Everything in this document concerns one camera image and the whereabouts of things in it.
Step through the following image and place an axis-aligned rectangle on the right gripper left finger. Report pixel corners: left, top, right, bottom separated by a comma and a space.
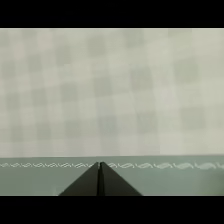
58, 161, 100, 197

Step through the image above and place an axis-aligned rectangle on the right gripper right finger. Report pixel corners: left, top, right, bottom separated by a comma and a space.
99, 161, 144, 197

